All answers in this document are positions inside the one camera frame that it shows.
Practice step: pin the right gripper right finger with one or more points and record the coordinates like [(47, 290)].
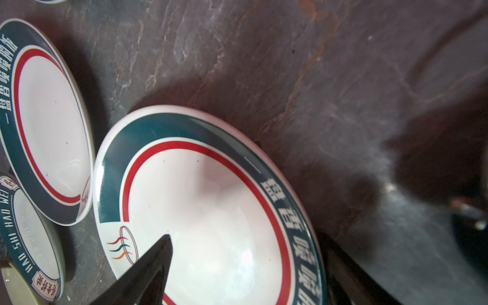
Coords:
[(347, 282)]

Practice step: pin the green rim plate steam logo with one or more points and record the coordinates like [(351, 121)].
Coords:
[(239, 233)]

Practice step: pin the white plate green HAO SHI rim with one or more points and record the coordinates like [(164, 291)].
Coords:
[(31, 242)]

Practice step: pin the cream plate upper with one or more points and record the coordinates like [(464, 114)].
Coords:
[(17, 288)]

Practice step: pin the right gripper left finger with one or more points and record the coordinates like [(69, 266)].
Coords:
[(145, 281)]

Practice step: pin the white plate flower outline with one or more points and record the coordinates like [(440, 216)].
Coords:
[(51, 2)]

